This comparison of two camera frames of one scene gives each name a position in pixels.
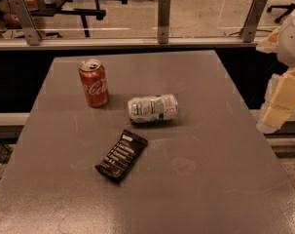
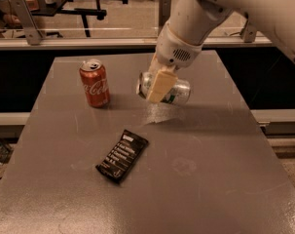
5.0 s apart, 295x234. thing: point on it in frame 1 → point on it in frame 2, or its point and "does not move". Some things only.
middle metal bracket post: (164, 19) does not move
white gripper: (291, 43) → (174, 51)
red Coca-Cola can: (95, 84) does not move
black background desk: (86, 3) does not move
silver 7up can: (161, 108) → (179, 94)
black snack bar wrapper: (122, 156) does not move
